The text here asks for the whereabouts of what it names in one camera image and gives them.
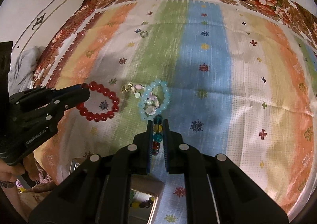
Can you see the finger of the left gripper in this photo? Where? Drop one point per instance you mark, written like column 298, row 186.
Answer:
column 68, row 97

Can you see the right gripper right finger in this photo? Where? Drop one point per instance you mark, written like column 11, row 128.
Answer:
column 216, row 189

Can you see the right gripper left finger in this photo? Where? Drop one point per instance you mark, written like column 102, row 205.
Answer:
column 98, row 191

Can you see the silver metal tin box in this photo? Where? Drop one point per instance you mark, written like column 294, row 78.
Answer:
column 145, row 196

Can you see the person's left hand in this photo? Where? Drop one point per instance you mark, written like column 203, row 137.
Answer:
column 7, row 170

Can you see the grey crumpled cloth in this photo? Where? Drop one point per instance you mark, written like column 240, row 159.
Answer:
column 22, row 71

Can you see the white wooden headboard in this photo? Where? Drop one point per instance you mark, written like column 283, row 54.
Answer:
column 44, row 26

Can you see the striped colourful bed sheet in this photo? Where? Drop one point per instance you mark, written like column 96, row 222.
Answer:
column 238, row 84

